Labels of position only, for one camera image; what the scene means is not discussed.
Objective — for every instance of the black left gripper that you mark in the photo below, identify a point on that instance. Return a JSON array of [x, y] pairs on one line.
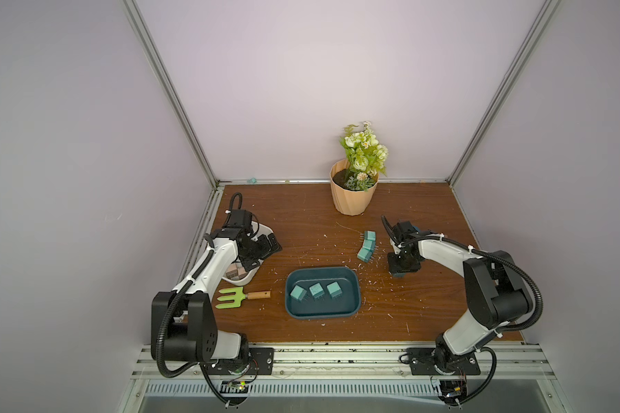
[[266, 249]]

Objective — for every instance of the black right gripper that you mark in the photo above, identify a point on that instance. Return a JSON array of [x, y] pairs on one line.
[[400, 261]]

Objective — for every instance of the pink plug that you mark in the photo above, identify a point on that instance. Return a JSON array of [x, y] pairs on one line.
[[236, 272]]

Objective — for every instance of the dark teal storage box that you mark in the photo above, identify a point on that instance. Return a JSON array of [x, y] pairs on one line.
[[343, 307]]

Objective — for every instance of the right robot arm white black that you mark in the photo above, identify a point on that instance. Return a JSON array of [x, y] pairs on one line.
[[500, 296]]

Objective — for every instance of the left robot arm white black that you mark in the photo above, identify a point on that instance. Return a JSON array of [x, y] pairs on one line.
[[183, 324]]

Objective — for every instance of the peach ribbed flower pot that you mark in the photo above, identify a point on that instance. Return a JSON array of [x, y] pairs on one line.
[[347, 202]]

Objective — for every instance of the artificial green flower plant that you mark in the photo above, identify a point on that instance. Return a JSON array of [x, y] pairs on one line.
[[366, 157]]

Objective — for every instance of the green garden fork wooden handle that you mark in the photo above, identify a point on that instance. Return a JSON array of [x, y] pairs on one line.
[[233, 297]]

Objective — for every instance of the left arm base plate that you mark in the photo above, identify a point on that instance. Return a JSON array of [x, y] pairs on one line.
[[257, 361]]

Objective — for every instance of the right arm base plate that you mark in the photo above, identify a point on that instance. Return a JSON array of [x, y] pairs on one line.
[[432, 361]]

